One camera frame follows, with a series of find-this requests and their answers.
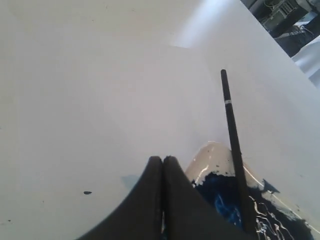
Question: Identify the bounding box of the white paper sheet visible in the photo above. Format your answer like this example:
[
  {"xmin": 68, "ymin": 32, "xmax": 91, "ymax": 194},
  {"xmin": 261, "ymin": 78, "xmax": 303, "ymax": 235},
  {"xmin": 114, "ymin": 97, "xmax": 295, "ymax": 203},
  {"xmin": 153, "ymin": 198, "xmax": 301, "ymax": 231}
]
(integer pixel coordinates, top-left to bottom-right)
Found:
[{"xmin": 17, "ymin": 45, "xmax": 225, "ymax": 177}]

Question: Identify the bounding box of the background clutter equipment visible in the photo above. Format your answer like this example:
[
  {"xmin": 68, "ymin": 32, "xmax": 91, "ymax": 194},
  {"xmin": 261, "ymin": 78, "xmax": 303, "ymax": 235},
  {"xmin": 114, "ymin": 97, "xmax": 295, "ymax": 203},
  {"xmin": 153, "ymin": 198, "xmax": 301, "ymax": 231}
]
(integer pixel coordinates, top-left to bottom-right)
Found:
[{"xmin": 242, "ymin": 0, "xmax": 320, "ymax": 57}]

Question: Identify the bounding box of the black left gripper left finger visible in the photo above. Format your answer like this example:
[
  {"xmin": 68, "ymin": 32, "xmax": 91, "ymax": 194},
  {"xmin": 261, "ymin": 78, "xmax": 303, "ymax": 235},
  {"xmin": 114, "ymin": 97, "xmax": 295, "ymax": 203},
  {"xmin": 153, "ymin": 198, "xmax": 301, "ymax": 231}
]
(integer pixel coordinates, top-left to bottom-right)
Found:
[{"xmin": 79, "ymin": 156, "xmax": 163, "ymax": 240}]

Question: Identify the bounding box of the white plate with blue paint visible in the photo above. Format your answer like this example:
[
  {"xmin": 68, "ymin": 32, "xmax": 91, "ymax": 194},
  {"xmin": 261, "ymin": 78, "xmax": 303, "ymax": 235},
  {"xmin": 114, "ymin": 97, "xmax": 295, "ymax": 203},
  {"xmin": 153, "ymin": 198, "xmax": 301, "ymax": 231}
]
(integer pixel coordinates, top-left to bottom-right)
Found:
[{"xmin": 185, "ymin": 141, "xmax": 320, "ymax": 240}]

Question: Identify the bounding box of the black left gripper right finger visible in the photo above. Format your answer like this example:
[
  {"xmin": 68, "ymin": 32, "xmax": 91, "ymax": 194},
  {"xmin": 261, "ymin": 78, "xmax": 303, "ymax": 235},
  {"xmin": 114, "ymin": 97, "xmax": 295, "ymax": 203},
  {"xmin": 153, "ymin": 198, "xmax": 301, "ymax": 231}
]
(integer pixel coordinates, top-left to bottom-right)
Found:
[{"xmin": 162, "ymin": 155, "xmax": 255, "ymax": 240}]

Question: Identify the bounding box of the black paintbrush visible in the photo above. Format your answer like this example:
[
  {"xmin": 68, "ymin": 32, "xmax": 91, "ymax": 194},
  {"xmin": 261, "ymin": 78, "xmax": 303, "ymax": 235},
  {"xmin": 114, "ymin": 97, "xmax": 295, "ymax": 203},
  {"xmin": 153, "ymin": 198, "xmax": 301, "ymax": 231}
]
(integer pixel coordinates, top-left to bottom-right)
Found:
[{"xmin": 220, "ymin": 69, "xmax": 257, "ymax": 237}]

